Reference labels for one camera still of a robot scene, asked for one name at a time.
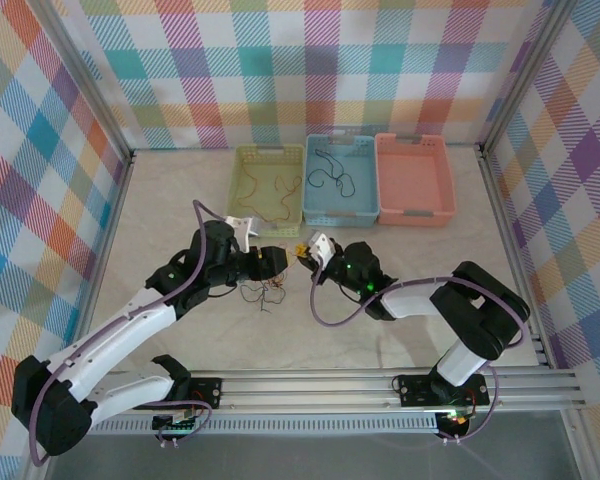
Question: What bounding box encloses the aluminium mounting rail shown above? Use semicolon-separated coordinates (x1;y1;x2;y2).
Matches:
99;369;584;415

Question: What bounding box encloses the aluminium frame post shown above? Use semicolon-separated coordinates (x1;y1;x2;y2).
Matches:
478;0;581;154
32;0;134;164

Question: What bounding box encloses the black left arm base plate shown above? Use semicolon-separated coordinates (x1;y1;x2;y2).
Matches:
179;377;224;412

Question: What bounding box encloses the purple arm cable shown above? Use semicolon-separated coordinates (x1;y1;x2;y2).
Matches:
29;199;216;469
309;259;529;444

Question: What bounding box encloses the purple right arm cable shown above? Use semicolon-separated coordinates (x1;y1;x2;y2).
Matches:
309;259;529;444

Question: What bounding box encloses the blue plastic basket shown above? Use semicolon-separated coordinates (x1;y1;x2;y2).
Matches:
302;133;381;227

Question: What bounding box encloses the thin red cable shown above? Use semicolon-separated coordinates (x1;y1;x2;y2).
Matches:
272;257;301;292

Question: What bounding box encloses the green plastic basket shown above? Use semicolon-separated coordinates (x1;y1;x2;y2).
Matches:
227;144;305;238

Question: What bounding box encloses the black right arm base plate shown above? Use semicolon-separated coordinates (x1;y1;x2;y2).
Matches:
397;373;491;407

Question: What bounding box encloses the thin black cable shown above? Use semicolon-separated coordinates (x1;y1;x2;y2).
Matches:
306;147;357;200

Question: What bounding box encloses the pink plastic basket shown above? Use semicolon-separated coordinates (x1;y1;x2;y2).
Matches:
374;132;457;229

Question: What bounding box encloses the slotted grey cable duct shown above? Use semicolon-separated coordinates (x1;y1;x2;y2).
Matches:
92;417;441;437

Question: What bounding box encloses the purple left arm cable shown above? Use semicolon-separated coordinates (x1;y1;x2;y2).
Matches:
29;199;216;469

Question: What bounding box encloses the thin orange cable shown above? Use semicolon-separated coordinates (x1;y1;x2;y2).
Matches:
236;172;304;226

